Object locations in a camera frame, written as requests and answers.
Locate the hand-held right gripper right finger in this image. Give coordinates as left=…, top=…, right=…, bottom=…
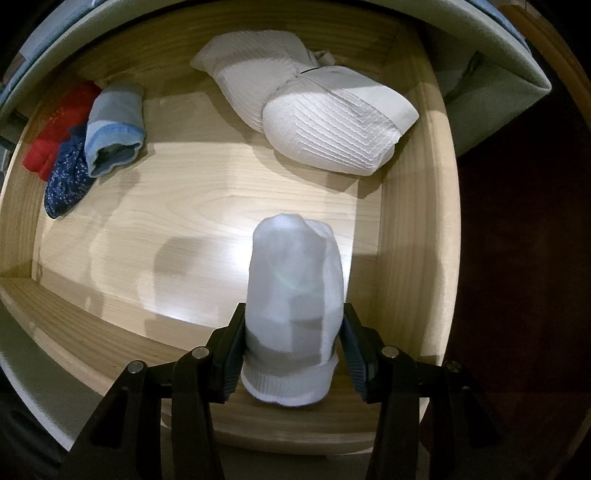
left=342, top=302, right=502, bottom=480

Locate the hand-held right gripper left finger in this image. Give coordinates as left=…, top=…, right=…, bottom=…
left=58, top=302, right=246, bottom=480

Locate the white sock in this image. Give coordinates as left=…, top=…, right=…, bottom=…
left=239, top=212, right=345, bottom=408

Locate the wooden drawer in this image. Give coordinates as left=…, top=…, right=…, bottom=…
left=0, top=0, right=463, bottom=457

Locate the red sock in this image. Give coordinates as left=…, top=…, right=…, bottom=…
left=22, top=81, right=103, bottom=182

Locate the cream ribbed sock bundle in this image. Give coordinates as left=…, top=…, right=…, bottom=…
left=190, top=30, right=421, bottom=177

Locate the dark blue speckled sock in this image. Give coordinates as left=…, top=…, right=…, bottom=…
left=43, top=124, right=96, bottom=219

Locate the blue and grey rolled sock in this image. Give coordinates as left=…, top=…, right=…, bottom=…
left=84, top=83, right=147, bottom=179

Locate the mattress with blue trim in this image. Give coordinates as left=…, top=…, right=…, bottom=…
left=0, top=0, right=525, bottom=109

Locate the curved wooden rail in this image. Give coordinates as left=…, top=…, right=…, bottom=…
left=508, top=0, right=591, bottom=109

